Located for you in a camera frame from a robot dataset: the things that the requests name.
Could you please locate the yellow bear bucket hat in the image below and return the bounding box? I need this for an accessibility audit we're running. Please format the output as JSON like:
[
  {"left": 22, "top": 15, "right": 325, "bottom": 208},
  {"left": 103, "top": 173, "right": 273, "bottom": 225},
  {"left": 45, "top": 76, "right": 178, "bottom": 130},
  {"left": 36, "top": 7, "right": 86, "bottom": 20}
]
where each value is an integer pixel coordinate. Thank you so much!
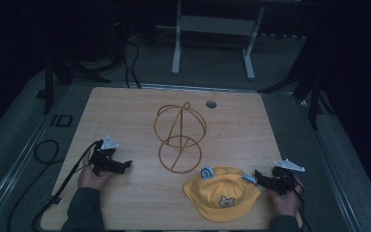
[{"left": 183, "top": 165, "right": 263, "bottom": 223}]

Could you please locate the person's left hand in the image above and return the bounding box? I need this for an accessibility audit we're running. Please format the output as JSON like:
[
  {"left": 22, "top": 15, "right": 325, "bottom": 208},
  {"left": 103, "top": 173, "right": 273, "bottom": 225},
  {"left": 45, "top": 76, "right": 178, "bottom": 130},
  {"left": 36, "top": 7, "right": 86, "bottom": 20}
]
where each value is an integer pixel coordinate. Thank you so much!
[{"left": 77, "top": 154, "right": 114, "bottom": 191}]

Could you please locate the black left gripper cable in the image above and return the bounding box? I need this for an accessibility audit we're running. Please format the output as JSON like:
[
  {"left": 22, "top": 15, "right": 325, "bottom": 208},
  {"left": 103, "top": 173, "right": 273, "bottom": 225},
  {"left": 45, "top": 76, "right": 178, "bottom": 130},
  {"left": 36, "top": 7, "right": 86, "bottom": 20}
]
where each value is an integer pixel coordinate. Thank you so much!
[{"left": 32, "top": 140, "right": 101, "bottom": 232}]

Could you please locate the black hanging cable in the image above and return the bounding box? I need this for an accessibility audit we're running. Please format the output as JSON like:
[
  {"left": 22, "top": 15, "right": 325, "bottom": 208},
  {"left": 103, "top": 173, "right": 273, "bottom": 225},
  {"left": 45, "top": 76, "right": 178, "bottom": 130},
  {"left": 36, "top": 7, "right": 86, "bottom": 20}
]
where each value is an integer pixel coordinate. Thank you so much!
[{"left": 121, "top": 40, "right": 143, "bottom": 90}]

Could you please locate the gold wire hat stand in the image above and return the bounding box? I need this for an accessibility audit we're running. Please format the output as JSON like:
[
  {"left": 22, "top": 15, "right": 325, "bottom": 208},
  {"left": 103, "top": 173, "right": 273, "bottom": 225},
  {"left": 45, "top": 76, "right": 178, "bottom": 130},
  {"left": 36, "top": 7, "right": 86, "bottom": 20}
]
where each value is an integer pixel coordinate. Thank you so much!
[{"left": 153, "top": 101, "right": 208, "bottom": 175}]

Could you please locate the person's right hand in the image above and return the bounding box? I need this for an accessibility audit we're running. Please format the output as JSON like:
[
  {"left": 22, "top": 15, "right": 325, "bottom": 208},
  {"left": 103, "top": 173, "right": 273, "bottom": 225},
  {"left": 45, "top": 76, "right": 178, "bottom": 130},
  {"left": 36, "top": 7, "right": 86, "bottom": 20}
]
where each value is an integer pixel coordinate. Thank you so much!
[{"left": 266, "top": 175, "right": 304, "bottom": 218}]

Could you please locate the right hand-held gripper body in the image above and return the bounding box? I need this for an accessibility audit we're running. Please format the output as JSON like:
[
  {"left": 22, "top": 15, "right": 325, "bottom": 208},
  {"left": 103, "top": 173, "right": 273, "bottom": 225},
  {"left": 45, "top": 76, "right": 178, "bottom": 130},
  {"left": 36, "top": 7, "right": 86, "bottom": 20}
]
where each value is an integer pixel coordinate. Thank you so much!
[{"left": 269, "top": 158, "right": 306, "bottom": 196}]

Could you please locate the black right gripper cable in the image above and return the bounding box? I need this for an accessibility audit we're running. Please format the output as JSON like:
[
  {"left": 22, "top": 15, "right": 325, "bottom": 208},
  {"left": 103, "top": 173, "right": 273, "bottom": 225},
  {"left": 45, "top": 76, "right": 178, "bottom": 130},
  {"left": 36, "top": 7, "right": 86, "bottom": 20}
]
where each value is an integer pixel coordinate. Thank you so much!
[{"left": 292, "top": 180, "right": 314, "bottom": 232}]

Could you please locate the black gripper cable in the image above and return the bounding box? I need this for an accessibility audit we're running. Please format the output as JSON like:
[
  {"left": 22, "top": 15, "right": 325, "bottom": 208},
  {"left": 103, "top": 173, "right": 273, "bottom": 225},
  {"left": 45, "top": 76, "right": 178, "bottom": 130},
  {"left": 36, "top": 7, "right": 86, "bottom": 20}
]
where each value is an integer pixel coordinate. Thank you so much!
[
  {"left": 292, "top": 180, "right": 314, "bottom": 232},
  {"left": 32, "top": 140, "right": 101, "bottom": 232}
]

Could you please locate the black tripod stand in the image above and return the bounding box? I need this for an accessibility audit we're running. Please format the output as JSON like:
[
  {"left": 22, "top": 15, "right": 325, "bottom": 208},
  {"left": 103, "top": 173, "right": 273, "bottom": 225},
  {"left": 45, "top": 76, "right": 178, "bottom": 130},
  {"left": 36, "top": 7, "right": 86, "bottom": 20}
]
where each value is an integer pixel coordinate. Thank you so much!
[
  {"left": 256, "top": 47, "right": 336, "bottom": 131},
  {"left": 36, "top": 54, "right": 127, "bottom": 116}
]

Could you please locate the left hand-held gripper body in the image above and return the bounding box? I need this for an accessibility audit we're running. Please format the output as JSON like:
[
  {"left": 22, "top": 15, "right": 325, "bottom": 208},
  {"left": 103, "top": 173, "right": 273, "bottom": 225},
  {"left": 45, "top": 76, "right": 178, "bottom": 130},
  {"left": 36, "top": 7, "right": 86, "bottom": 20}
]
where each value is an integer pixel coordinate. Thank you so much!
[{"left": 89, "top": 134, "right": 121, "bottom": 177}]

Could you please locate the white metal stand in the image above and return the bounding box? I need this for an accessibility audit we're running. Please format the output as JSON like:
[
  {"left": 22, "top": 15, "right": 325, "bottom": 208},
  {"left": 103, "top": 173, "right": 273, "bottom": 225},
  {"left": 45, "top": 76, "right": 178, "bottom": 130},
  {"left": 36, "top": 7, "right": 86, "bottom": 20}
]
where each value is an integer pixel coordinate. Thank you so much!
[{"left": 156, "top": 0, "right": 267, "bottom": 81}]

